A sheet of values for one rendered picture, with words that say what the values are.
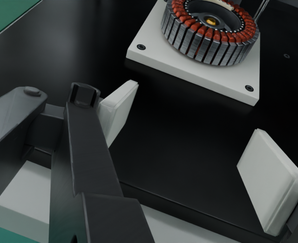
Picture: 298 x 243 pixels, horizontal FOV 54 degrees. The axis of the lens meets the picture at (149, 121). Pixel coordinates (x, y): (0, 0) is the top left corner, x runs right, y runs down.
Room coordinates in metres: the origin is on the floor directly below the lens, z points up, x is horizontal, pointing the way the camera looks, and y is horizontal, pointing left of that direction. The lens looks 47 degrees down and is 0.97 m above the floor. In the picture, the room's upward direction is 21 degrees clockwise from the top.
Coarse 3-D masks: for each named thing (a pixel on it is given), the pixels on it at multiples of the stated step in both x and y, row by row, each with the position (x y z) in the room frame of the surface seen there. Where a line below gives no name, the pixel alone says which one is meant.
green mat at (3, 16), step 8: (0, 0) 0.30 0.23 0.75; (8, 0) 0.31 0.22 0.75; (16, 0) 0.32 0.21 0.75; (24, 0) 0.32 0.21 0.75; (32, 0) 0.33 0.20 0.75; (40, 0) 0.34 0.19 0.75; (0, 8) 0.29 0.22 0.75; (8, 8) 0.29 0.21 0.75; (16, 8) 0.30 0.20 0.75; (24, 8) 0.31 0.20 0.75; (0, 16) 0.27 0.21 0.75; (8, 16) 0.28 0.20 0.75; (16, 16) 0.29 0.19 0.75; (0, 24) 0.26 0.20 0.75; (8, 24) 0.27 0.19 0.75
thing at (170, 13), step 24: (168, 0) 0.33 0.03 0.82; (192, 0) 0.35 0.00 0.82; (216, 0) 0.36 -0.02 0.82; (168, 24) 0.30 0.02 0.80; (192, 24) 0.29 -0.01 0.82; (216, 24) 0.34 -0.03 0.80; (240, 24) 0.34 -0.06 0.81; (192, 48) 0.28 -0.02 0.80; (216, 48) 0.28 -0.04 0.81; (240, 48) 0.29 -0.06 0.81
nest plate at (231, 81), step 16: (160, 0) 0.39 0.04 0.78; (160, 16) 0.35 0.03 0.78; (144, 32) 0.30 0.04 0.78; (160, 32) 0.31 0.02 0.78; (128, 48) 0.26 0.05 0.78; (144, 48) 0.27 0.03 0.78; (160, 48) 0.28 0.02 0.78; (256, 48) 0.36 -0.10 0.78; (144, 64) 0.26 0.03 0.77; (160, 64) 0.26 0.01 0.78; (176, 64) 0.26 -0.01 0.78; (192, 64) 0.27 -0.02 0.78; (208, 64) 0.29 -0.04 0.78; (240, 64) 0.31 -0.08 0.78; (256, 64) 0.32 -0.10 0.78; (192, 80) 0.26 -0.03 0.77; (208, 80) 0.26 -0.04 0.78; (224, 80) 0.27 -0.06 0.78; (240, 80) 0.28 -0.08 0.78; (256, 80) 0.29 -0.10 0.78; (240, 96) 0.26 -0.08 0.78; (256, 96) 0.26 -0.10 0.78
